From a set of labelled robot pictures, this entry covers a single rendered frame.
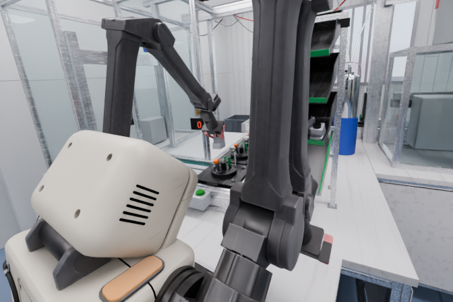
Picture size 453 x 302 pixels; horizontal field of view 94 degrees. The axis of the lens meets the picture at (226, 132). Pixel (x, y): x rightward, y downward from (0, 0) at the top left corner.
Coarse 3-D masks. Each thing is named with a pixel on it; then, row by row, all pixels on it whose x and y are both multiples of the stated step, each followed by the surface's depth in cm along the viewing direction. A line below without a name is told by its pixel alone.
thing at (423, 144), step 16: (400, 64) 129; (416, 64) 113; (432, 64) 110; (448, 64) 107; (400, 80) 127; (416, 80) 114; (432, 80) 112; (448, 80) 109; (400, 96) 125; (416, 96) 116; (432, 96) 113; (448, 96) 111; (416, 112) 118; (432, 112) 115; (448, 112) 112; (384, 128) 157; (416, 128) 120; (432, 128) 117; (448, 128) 114; (384, 144) 154; (416, 144) 122; (432, 144) 118; (448, 144) 115; (400, 160) 127; (416, 160) 124; (432, 160) 120; (448, 160) 117
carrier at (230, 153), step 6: (240, 144) 133; (246, 144) 136; (234, 150) 135; (240, 150) 133; (246, 150) 137; (222, 156) 135; (228, 156) 134; (240, 156) 128; (246, 156) 128; (234, 162) 125; (240, 162) 124; (246, 162) 123
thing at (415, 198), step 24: (384, 168) 129; (384, 192) 125; (408, 192) 119; (432, 192) 115; (408, 216) 123; (432, 216) 117; (408, 240) 126; (432, 240) 120; (432, 264) 123; (432, 288) 128
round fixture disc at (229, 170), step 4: (232, 164) 117; (220, 168) 113; (228, 168) 113; (232, 168) 112; (236, 168) 112; (212, 172) 109; (224, 172) 108; (228, 172) 108; (232, 172) 108; (236, 172) 110; (216, 176) 107; (220, 176) 106; (224, 176) 106; (228, 176) 106; (232, 176) 108
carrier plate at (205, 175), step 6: (210, 168) 119; (240, 168) 117; (246, 168) 116; (204, 174) 112; (210, 174) 112; (240, 174) 109; (198, 180) 106; (204, 180) 105; (210, 180) 105; (216, 180) 105; (222, 180) 104; (228, 180) 104; (240, 180) 103; (222, 186) 101; (228, 186) 99
